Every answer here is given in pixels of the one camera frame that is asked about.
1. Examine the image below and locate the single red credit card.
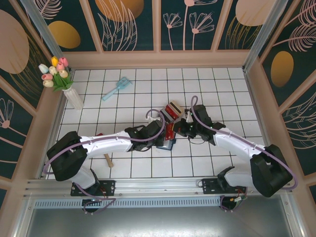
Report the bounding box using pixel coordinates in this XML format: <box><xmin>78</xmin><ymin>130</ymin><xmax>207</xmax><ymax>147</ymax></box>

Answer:
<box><xmin>165</xmin><ymin>122</ymin><xmax>176</xmax><ymax>141</ymax></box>

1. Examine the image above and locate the dark blue leather card holder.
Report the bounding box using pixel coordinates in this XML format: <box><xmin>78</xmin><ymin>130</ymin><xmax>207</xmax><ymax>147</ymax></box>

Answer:
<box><xmin>156</xmin><ymin>137</ymin><xmax>177</xmax><ymax>151</ymax></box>

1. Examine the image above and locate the red card stack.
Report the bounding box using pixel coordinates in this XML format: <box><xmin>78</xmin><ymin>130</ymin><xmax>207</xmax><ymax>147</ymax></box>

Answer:
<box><xmin>164</xmin><ymin>103</ymin><xmax>180</xmax><ymax>120</ymax></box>

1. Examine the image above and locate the black card stack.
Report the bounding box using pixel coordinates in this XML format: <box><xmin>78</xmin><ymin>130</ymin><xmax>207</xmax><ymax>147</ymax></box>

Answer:
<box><xmin>160</xmin><ymin>108</ymin><xmax>173</xmax><ymax>123</ymax></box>

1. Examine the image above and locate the gold card stack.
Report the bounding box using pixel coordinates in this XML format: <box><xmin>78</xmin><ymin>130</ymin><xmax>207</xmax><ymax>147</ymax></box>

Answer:
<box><xmin>169</xmin><ymin>100</ymin><xmax>185</xmax><ymax>117</ymax></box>

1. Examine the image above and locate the light blue toy rake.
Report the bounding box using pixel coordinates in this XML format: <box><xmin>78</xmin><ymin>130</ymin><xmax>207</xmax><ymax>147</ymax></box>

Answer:
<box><xmin>102</xmin><ymin>77</ymin><xmax>134</xmax><ymax>101</ymax></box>

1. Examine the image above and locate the grey metal panel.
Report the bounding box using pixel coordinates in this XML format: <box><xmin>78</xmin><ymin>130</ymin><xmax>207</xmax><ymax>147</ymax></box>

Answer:
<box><xmin>13</xmin><ymin>206</ymin><xmax>305</xmax><ymax>237</ymax></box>

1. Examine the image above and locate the white ribbed vase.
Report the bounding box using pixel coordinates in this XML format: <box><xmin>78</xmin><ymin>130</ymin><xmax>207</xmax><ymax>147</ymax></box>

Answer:
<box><xmin>61</xmin><ymin>87</ymin><xmax>84</xmax><ymax>111</ymax></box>

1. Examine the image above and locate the artificial tulip bouquet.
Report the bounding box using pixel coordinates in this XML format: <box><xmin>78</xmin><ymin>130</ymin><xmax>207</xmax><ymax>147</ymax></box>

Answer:
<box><xmin>39</xmin><ymin>56</ymin><xmax>75</xmax><ymax>92</ymax></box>

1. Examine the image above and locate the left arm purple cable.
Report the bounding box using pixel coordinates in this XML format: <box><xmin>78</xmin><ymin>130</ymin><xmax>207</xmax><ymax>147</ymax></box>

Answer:
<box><xmin>43</xmin><ymin>108</ymin><xmax>171</xmax><ymax>215</ymax></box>

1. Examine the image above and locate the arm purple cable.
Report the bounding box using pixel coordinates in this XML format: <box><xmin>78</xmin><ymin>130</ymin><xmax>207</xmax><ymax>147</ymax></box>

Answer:
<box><xmin>190</xmin><ymin>96</ymin><xmax>299</xmax><ymax>213</ymax></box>
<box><xmin>43</xmin><ymin>108</ymin><xmax>171</xmax><ymax>215</ymax></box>

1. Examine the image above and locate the aluminium mounting rail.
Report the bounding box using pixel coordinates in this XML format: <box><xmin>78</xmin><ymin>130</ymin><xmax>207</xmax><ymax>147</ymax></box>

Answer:
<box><xmin>23</xmin><ymin>174</ymin><xmax>294</xmax><ymax>198</ymax></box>

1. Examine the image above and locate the red toy shovel wooden handle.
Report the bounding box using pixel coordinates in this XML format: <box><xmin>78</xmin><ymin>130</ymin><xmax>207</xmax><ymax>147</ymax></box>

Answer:
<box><xmin>95</xmin><ymin>132</ymin><xmax>115</xmax><ymax>169</ymax></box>

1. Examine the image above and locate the grey slotted cable duct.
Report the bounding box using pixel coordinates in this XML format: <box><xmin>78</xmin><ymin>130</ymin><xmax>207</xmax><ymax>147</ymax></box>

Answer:
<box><xmin>33</xmin><ymin>197</ymin><xmax>223</xmax><ymax>209</ymax></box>

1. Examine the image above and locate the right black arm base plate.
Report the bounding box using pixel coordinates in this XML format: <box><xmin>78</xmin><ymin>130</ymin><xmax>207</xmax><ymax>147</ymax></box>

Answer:
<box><xmin>201</xmin><ymin>176</ymin><xmax>247</xmax><ymax>196</ymax></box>

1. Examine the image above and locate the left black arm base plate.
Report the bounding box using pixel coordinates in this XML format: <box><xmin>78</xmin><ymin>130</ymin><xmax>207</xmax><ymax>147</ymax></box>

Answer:
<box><xmin>71</xmin><ymin>179</ymin><xmax>117</xmax><ymax>197</ymax></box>

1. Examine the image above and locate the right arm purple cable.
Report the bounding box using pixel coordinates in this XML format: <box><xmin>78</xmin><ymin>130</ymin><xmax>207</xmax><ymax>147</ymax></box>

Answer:
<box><xmin>190</xmin><ymin>96</ymin><xmax>299</xmax><ymax>213</ymax></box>

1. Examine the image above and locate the aluminium frame post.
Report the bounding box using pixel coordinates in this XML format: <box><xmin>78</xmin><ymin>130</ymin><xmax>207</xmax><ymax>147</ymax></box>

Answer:
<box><xmin>242</xmin><ymin>0</ymin><xmax>288</xmax><ymax>73</ymax></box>
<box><xmin>26</xmin><ymin>0</ymin><xmax>64</xmax><ymax>58</ymax></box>

